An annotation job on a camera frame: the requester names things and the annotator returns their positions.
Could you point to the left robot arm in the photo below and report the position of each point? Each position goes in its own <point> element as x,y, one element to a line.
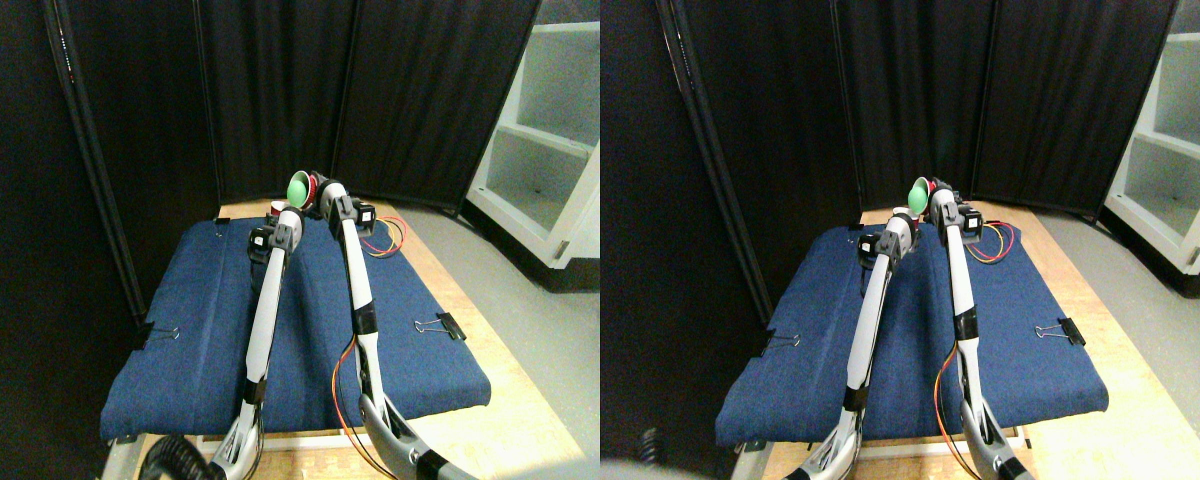
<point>265,320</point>
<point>875,320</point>

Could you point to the green ball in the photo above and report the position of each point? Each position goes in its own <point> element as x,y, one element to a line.
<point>919,195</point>
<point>300,186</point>

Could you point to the white metal frame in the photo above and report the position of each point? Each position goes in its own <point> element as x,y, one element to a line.
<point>300,442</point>
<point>910,450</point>

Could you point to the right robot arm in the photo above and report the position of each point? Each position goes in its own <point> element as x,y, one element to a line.
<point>963,290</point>
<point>358,280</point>

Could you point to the black curtain stand pole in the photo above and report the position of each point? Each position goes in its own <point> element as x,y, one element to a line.
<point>715,150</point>
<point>98,150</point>

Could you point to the white shelf unit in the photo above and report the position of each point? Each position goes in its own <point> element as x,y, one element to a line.
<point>1190,150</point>
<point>550,140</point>

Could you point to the dark blue cloth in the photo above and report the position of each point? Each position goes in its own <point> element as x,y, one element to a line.
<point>190,340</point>
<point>810,350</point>

